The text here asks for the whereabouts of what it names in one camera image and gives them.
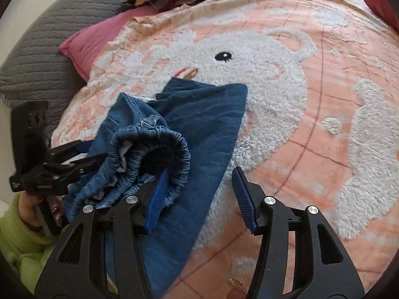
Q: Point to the blue denim pants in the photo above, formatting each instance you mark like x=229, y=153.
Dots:
x=202, y=130

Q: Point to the grey quilted pillow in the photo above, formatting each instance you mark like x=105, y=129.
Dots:
x=46, y=37

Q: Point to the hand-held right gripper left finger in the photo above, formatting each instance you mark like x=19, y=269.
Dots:
x=157, y=199

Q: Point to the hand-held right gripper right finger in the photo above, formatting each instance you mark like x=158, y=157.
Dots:
x=243, y=199

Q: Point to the pink pillow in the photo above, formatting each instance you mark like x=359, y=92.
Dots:
x=87, y=46

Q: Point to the person's left forearm green sleeve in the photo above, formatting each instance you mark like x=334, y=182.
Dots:
x=18, y=239

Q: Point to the peach printed blanket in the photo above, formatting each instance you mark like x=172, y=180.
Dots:
x=311, y=115

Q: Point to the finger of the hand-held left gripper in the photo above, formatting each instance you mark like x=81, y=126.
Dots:
x=71, y=149
x=87, y=165

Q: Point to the person's left hand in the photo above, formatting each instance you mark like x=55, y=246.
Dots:
x=28, y=210

